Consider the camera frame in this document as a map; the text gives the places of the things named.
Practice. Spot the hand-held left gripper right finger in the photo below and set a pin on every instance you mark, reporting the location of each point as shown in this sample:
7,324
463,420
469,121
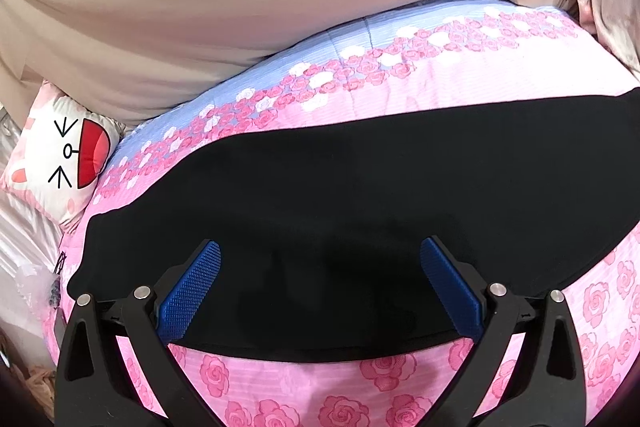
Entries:
450,287

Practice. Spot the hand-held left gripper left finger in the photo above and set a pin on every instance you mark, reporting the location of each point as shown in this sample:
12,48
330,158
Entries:
192,289

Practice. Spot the black pants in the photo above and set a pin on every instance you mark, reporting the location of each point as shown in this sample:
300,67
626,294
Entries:
350,207

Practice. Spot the clear plastic bag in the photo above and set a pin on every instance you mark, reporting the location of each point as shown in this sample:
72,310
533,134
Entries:
35,287

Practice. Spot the silvery satin cloth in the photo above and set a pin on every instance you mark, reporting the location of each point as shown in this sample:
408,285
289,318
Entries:
25,242

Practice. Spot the tan lace cloth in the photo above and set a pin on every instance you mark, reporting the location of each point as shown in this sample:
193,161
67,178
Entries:
37,389

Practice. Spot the cat face pillow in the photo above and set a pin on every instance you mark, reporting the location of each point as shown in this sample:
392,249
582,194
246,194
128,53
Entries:
45,157

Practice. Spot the pink floral bedspread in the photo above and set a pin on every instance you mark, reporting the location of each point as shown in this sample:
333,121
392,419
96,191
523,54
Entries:
450,72

